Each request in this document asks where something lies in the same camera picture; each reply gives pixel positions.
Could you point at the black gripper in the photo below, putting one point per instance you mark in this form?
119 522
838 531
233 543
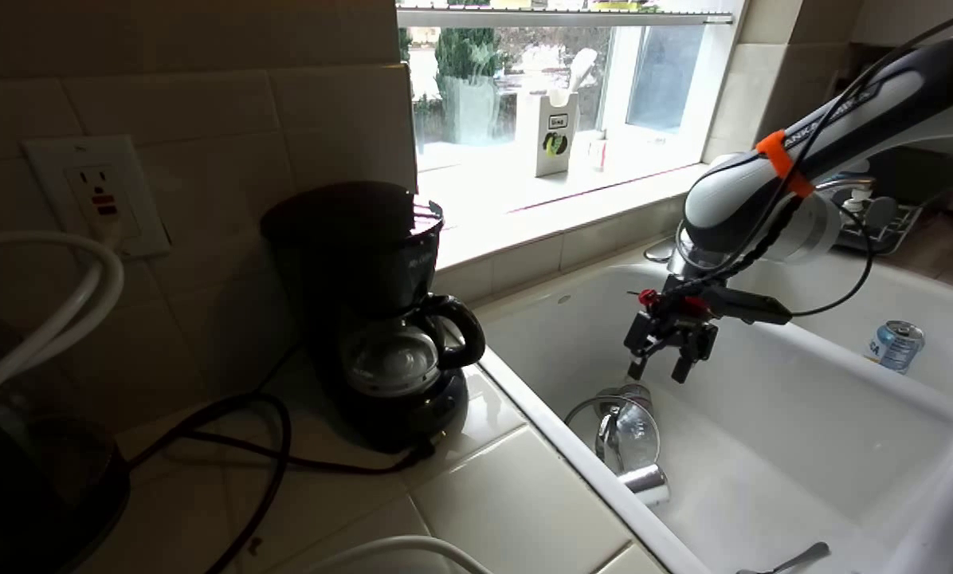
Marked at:
685 321

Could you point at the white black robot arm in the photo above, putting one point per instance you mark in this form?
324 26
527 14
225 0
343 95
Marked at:
736 210

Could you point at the white double kitchen sink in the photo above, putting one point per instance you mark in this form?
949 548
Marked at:
775 444

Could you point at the clear drinking glass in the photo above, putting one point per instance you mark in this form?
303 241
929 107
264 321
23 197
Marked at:
618 430

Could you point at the glass coffee carafe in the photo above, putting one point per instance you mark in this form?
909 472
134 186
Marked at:
415 348

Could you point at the black drip coffee maker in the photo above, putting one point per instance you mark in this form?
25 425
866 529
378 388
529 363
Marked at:
348 257

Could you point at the potted green plant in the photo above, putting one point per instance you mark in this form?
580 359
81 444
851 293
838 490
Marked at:
467 75

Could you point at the white wall power outlet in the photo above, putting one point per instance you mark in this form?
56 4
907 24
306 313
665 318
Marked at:
98 186

